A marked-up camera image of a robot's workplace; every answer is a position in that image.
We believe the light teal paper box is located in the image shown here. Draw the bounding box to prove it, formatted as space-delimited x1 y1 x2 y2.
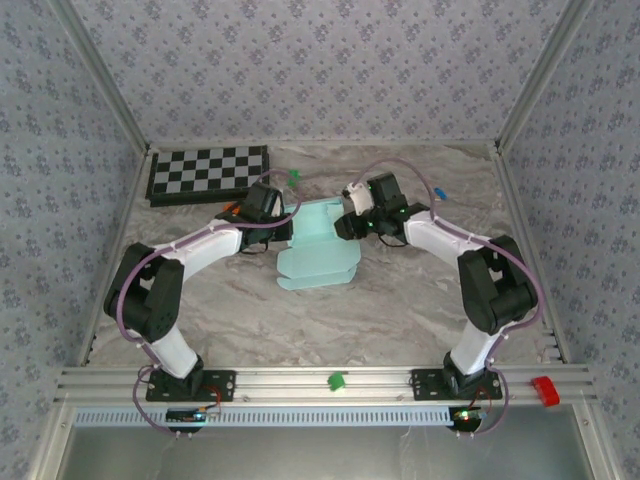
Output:
274 197 362 292

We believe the black grey chessboard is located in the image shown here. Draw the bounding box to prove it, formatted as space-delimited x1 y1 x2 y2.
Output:
145 144 271 209

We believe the left circuit board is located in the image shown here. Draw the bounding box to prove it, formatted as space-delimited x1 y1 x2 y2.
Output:
164 407 222 426

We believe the circuit board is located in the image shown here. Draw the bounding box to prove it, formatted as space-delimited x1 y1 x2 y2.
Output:
447 405 489 434
164 407 222 426

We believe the right circuit board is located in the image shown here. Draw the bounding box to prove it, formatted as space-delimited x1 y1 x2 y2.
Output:
447 405 489 434

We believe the grey metal sheet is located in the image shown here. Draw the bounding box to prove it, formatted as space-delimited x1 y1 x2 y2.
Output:
52 424 599 480

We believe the red plastic block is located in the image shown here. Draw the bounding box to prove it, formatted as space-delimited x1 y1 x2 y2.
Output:
530 375 561 407

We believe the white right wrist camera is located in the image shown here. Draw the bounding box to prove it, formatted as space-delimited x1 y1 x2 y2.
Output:
342 182 376 219

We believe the aluminium back rail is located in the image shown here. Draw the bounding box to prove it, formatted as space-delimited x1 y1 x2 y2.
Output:
148 140 499 150

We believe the aluminium side rail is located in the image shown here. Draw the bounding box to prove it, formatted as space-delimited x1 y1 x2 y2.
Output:
74 149 154 369
492 144 571 365

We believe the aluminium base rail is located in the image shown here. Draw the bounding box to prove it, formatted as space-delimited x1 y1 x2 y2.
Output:
53 364 599 405

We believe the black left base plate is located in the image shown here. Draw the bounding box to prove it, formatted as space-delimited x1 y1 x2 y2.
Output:
144 368 237 404

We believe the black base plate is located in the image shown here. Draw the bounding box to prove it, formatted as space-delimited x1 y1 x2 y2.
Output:
409 368 504 401
144 368 237 404

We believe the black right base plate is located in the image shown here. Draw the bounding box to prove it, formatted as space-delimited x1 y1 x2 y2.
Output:
409 368 504 401

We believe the slotted grey cable duct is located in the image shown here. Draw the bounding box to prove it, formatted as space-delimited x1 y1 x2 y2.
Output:
73 405 455 427

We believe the aluminium frame post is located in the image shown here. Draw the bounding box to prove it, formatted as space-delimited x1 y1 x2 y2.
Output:
49 0 152 154
493 0 599 154

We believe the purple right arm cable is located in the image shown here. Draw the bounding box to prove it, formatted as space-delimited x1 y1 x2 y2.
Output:
352 157 545 439

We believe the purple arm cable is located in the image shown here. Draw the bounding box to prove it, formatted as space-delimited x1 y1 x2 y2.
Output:
352 157 545 439
117 168 302 440

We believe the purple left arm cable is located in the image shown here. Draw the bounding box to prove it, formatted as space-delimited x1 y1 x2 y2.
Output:
117 168 302 440

